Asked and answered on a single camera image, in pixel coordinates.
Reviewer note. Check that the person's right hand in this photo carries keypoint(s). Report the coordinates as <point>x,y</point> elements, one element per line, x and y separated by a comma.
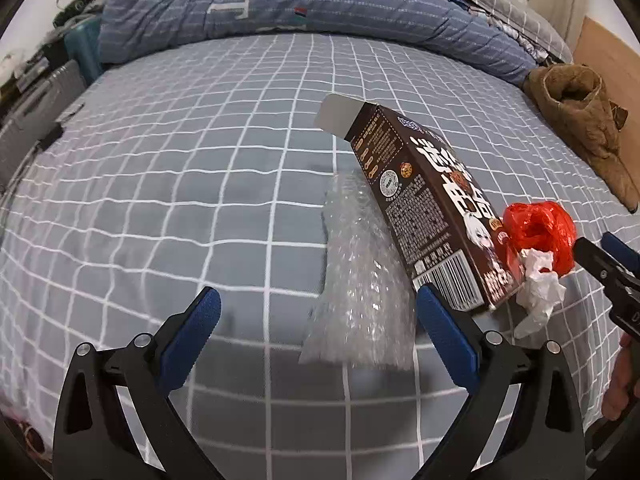
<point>625,380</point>

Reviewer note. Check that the grey suitcase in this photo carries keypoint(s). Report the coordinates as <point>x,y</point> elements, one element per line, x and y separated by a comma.
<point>35,105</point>

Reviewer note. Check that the blue striped duvet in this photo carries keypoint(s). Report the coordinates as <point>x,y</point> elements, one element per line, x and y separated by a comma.
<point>250,5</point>

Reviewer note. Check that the grey checked pillow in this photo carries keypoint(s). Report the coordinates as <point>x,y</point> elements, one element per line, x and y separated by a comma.
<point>500,5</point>

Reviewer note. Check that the red plastic bag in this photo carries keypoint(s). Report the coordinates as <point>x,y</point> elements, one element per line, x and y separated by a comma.
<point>537,230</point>

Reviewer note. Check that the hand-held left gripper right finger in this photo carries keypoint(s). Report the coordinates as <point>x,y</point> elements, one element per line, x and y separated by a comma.
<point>447,340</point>

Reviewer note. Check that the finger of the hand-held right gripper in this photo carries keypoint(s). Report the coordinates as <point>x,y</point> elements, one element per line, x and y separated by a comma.
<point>592,256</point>
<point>619,250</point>

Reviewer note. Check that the brown cookie box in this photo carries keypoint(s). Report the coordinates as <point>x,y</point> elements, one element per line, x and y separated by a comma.
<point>430,200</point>

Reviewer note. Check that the brown fleece jacket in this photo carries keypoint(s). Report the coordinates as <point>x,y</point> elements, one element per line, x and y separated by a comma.
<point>590,110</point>

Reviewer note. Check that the wooden headboard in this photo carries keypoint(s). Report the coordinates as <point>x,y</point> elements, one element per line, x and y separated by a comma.
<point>605,45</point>

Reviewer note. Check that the white tissue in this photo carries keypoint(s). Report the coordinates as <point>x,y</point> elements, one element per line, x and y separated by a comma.
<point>540,285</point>

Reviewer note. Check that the person's left leg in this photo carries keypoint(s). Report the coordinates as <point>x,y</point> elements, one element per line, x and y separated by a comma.
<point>30,442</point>

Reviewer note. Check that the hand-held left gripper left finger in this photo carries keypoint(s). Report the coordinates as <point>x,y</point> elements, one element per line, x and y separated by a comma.
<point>192,340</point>

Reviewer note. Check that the teal suitcase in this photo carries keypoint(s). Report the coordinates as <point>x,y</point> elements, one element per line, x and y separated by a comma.
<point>82,47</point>

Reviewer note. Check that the clear bubble wrap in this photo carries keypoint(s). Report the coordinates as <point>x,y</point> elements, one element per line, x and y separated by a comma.
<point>360,290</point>

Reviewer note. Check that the dark patterned cloth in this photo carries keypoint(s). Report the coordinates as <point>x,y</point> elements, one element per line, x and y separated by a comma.
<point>620,117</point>

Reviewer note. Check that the grey checked bedsheet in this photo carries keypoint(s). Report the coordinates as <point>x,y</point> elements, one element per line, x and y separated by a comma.
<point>175,185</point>

